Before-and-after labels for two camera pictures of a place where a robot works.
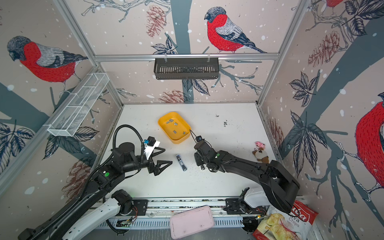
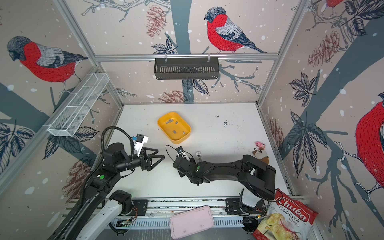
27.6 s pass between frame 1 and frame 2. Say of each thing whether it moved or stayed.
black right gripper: moved
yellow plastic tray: stayed
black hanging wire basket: stayed
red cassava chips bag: stayed
